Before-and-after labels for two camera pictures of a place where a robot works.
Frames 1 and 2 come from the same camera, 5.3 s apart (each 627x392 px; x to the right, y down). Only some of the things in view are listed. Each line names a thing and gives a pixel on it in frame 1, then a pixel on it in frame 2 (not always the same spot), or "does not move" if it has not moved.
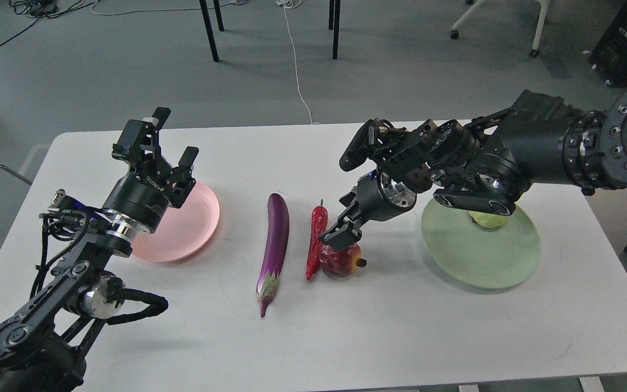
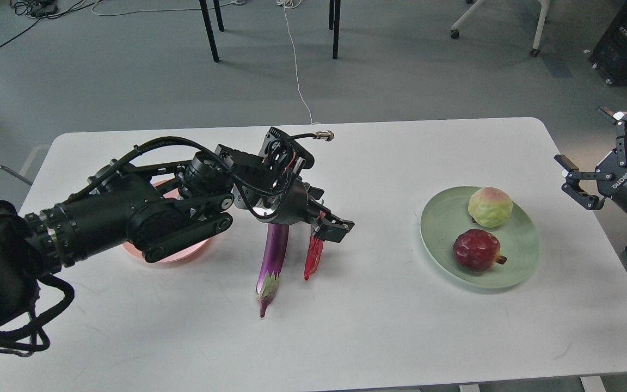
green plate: (497, 257) does not move
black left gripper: (141, 197) to (297, 204)
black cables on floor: (36, 8) does not move
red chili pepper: (319, 221) does not move
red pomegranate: (342, 263) to (477, 250)
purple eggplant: (276, 250) does not move
